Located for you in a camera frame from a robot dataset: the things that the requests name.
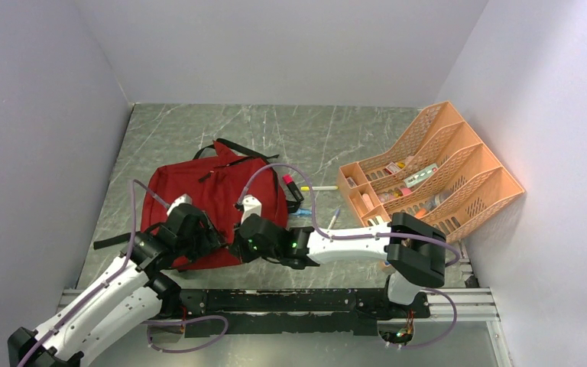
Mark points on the blue white marker pen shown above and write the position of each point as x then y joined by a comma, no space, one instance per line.
334,219

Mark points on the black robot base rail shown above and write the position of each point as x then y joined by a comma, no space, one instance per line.
360,311

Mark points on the white stapler in organizer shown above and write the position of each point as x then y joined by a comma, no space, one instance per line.
376,221

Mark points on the white green ruler case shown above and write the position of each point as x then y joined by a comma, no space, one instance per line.
417,178

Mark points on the orange plastic desk organizer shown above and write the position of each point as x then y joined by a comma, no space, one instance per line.
469,187

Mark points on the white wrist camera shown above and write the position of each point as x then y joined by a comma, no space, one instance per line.
250,205
185,198

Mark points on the pink eraser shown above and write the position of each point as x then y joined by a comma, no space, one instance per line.
366,198

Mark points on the blue highlighter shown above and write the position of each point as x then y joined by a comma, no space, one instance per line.
300,213

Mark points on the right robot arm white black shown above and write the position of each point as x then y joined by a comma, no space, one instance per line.
415,250

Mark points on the red student backpack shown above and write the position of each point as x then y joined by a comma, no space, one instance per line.
217,184

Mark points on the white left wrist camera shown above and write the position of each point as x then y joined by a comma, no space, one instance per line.
185,198

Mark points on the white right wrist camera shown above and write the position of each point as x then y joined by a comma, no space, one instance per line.
250,205

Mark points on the yellow white marker pen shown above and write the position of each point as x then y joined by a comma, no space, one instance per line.
318,188

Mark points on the pink black highlighter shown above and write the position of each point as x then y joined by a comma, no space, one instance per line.
293,188

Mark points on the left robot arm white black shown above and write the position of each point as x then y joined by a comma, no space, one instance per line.
132,290

